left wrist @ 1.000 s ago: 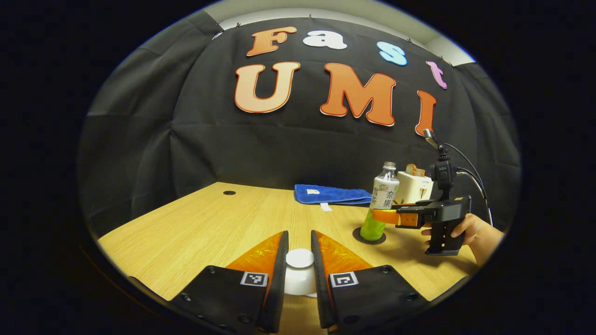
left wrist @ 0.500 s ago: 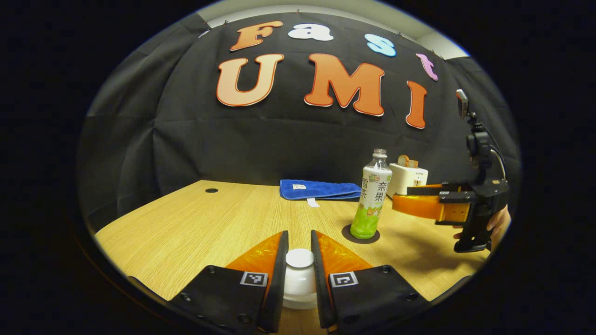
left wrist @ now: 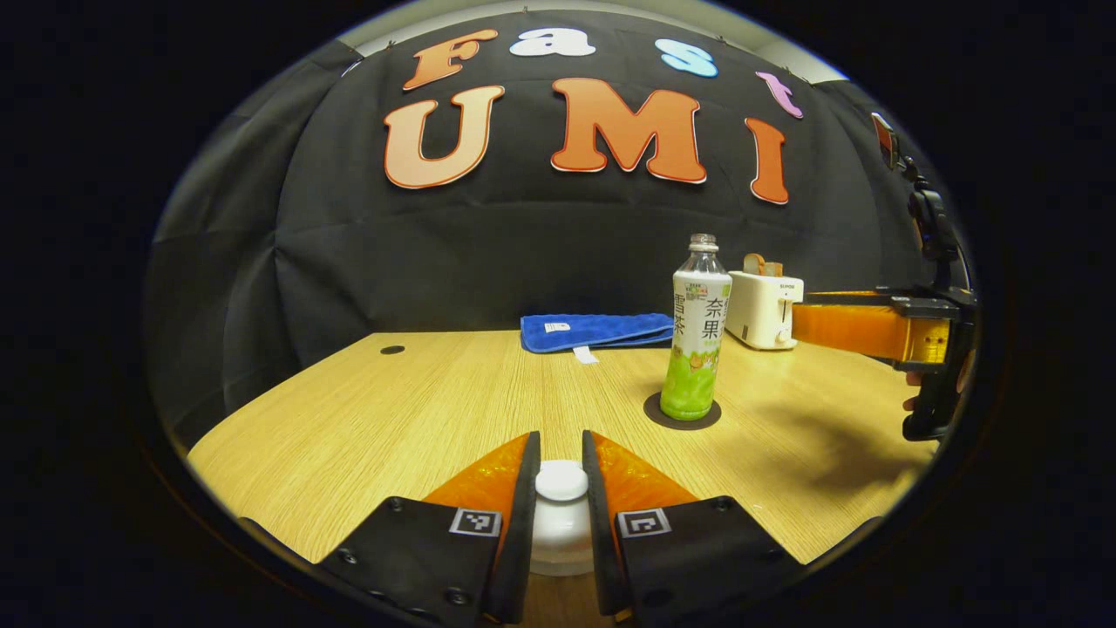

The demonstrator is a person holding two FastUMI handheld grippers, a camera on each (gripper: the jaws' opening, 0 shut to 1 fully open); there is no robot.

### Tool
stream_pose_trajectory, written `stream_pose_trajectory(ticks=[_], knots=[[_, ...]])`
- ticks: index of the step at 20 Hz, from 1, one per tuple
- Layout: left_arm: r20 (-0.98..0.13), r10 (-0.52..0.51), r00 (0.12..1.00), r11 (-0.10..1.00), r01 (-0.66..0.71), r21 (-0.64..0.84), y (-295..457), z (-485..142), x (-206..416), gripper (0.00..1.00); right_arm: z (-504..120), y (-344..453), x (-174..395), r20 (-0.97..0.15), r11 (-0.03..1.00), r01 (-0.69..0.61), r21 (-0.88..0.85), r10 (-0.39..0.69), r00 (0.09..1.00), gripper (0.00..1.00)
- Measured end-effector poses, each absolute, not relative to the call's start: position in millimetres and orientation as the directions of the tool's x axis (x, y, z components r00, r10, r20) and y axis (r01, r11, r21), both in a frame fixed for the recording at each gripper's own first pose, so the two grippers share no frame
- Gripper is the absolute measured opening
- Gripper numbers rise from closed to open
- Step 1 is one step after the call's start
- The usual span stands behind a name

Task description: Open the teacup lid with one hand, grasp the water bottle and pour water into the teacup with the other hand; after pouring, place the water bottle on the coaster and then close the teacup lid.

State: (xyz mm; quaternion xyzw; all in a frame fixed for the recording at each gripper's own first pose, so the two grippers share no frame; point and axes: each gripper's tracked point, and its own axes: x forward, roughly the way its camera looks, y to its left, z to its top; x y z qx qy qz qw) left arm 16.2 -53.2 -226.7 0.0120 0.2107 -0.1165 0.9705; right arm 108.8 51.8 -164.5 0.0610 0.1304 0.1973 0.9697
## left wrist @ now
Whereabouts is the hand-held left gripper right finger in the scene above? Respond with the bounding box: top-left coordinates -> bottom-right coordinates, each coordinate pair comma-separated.
582,429 -> 807,620

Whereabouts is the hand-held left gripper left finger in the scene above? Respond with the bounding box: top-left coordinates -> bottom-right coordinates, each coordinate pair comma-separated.
314,430 -> 541,625

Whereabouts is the dark round coaster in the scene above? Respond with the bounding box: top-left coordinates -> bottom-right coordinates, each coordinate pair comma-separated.
643,390 -> 724,432

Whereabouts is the clear water bottle white label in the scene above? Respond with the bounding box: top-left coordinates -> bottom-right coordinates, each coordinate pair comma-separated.
659,233 -> 734,422

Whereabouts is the white toaster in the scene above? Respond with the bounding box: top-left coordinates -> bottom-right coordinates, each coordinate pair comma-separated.
725,270 -> 806,352

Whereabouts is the blue folded towel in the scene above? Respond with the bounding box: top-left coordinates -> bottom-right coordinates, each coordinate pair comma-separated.
520,312 -> 676,365

